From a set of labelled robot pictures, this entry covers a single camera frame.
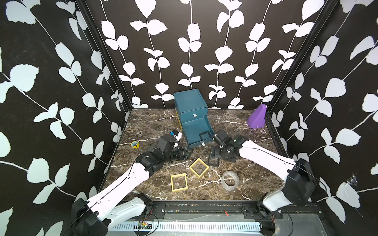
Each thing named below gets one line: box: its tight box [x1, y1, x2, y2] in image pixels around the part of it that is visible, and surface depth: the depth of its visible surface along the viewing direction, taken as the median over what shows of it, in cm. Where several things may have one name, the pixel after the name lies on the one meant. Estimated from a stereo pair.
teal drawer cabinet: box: [173, 88, 209, 124], surface depth 96 cm
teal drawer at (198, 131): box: [181, 115, 215, 148], surface depth 103 cm
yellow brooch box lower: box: [170, 173, 189, 192], surface depth 84 cm
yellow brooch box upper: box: [189, 157, 210, 178], surface depth 90 cm
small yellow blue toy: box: [130, 140, 140, 149], surface depth 100 cm
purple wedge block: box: [247, 103, 268, 129], surface depth 105 cm
